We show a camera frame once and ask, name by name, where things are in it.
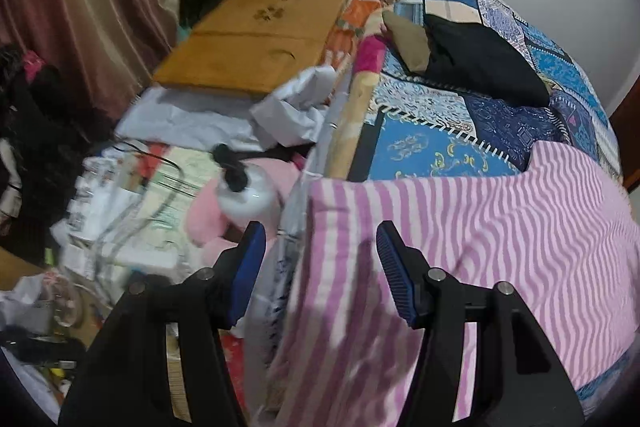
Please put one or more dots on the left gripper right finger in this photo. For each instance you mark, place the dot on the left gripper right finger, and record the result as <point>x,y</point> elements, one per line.
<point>519,379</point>

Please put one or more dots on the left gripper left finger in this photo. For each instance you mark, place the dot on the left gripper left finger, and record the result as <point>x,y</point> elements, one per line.
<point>124,378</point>

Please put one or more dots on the brown wooden lap table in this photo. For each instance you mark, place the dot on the brown wooden lap table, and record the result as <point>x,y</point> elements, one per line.
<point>251,46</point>

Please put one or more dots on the olive brown cushion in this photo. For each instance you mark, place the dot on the olive brown cushion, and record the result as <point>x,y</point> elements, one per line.
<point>411,42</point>

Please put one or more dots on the white spray bottle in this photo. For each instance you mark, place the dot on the white spray bottle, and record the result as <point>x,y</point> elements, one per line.
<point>245,192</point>

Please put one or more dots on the black garment on bed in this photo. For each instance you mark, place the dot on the black garment on bed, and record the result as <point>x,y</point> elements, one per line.
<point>474,58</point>

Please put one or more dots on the white crumpled cloth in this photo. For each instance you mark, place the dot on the white crumpled cloth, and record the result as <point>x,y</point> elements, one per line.
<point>291,115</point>

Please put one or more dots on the blue patchwork bedspread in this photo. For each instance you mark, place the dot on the blue patchwork bedspread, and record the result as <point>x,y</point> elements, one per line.
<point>482,137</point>

